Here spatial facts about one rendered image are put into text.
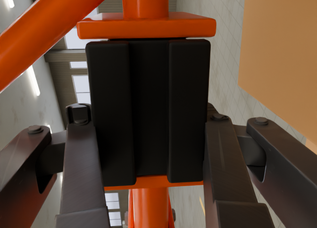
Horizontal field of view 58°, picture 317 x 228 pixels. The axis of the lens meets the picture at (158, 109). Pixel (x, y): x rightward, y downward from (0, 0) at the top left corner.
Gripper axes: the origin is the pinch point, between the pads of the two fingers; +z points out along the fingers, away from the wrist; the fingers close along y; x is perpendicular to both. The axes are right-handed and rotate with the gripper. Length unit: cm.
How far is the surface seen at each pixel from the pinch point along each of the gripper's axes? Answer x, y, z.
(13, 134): -269, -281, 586
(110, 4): 1, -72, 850
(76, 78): -229, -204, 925
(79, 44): -115, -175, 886
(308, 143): -44, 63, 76
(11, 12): -15, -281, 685
